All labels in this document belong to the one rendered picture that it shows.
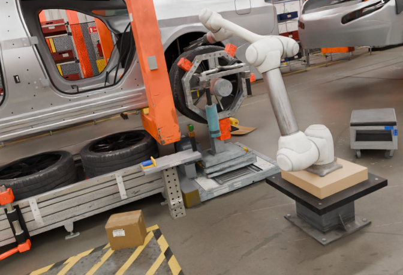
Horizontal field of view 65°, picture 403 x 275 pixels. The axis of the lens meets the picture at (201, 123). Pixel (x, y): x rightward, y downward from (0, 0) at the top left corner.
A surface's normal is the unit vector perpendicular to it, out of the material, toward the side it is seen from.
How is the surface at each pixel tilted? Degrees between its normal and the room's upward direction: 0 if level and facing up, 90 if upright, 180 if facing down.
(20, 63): 89
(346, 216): 90
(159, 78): 90
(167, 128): 90
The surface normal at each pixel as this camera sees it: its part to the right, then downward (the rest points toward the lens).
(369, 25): -0.55, 0.33
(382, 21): -0.26, 0.32
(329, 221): 0.39, 0.18
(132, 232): 0.02, 0.26
